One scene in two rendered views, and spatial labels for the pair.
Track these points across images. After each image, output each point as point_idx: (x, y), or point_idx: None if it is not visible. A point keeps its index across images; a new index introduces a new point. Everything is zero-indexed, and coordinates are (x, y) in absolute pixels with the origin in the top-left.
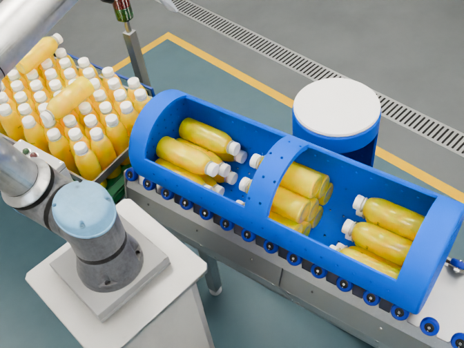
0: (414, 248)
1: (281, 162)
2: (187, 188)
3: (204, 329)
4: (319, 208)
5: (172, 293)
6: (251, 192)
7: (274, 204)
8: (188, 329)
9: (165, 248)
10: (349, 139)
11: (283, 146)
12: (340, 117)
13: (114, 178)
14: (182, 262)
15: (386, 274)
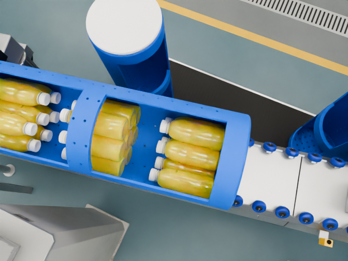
0: (217, 180)
1: (85, 126)
2: (14, 156)
3: (77, 242)
4: (133, 130)
5: None
6: (69, 157)
7: (93, 153)
8: (62, 257)
9: (11, 231)
10: (142, 52)
11: (83, 106)
12: (129, 32)
13: None
14: (30, 241)
15: (199, 187)
